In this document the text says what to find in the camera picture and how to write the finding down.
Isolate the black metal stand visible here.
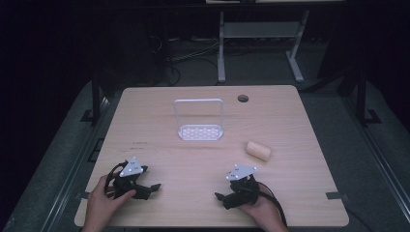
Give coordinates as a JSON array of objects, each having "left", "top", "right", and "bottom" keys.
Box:
[
  {"left": 354, "top": 69, "right": 383, "bottom": 127},
  {"left": 80, "top": 75, "right": 104, "bottom": 124}
]

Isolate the person's left hand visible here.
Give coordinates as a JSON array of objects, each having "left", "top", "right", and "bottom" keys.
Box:
[{"left": 83, "top": 174, "right": 137, "bottom": 230}]

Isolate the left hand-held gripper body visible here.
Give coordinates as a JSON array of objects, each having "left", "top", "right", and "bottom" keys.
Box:
[{"left": 111, "top": 156, "right": 150, "bottom": 200}]

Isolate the white rack with handle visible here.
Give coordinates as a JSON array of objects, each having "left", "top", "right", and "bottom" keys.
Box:
[{"left": 173, "top": 98, "right": 225, "bottom": 142}]

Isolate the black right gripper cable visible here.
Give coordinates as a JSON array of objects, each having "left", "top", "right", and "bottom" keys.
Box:
[{"left": 255, "top": 181, "right": 289, "bottom": 227}]

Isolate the person's right hand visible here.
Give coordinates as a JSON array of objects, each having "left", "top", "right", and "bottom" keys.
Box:
[{"left": 237, "top": 188, "right": 288, "bottom": 230}]

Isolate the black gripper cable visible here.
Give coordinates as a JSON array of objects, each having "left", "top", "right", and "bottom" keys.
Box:
[
  {"left": 255, "top": 181, "right": 289, "bottom": 227},
  {"left": 103, "top": 161, "right": 130, "bottom": 198}
]

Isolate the bundle of floor cables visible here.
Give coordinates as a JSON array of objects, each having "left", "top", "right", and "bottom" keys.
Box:
[{"left": 148, "top": 34, "right": 220, "bottom": 87}]

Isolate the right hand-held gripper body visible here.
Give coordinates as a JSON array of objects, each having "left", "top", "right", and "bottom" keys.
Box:
[{"left": 223, "top": 163, "right": 261, "bottom": 211}]

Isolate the white metal desk frame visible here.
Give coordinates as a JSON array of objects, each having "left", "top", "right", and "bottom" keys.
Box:
[{"left": 217, "top": 9, "right": 311, "bottom": 84}]

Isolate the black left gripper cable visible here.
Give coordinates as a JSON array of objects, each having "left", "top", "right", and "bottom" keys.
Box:
[{"left": 103, "top": 161, "right": 130, "bottom": 198}]

